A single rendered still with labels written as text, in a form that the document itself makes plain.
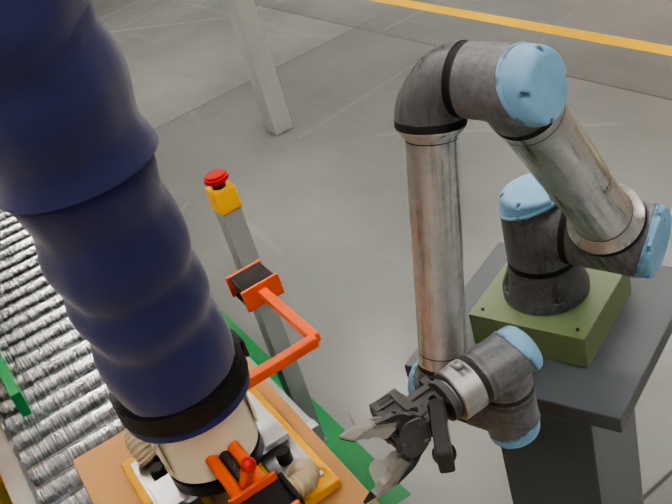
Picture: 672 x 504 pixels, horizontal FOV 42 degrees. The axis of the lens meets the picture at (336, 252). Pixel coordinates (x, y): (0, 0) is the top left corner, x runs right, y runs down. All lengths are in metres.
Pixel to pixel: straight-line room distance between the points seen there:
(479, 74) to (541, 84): 0.09
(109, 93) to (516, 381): 0.77
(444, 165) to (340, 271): 2.38
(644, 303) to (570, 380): 0.29
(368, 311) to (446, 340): 1.96
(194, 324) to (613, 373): 0.95
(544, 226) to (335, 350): 1.65
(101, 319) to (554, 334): 0.99
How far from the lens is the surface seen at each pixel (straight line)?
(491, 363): 1.44
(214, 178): 2.42
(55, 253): 1.27
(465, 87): 1.31
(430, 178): 1.41
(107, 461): 1.81
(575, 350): 1.93
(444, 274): 1.48
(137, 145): 1.21
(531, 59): 1.29
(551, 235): 1.84
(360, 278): 3.68
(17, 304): 3.31
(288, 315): 1.70
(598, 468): 2.21
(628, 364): 1.95
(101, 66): 1.17
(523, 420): 1.54
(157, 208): 1.27
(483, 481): 2.77
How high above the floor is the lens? 2.07
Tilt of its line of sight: 32 degrees down
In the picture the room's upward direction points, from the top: 17 degrees counter-clockwise
